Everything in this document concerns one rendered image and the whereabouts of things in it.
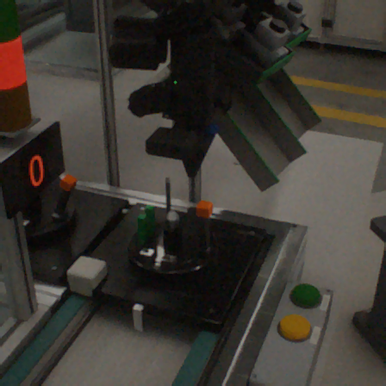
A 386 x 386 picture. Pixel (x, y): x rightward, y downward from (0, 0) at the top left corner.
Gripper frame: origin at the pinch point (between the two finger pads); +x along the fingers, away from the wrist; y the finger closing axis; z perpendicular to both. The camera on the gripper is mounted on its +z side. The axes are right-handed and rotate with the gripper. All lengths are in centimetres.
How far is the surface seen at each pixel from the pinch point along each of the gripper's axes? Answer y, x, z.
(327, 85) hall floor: -331, 112, 21
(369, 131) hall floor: -268, 113, -13
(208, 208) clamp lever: 0.8, 7.8, -2.8
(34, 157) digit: 18.6, -6.5, 12.8
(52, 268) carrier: 9.5, 18.2, 19.2
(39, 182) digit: 18.4, -3.1, 12.8
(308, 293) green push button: 2.0, 18.1, -18.5
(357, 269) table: -21.1, 29.2, -24.4
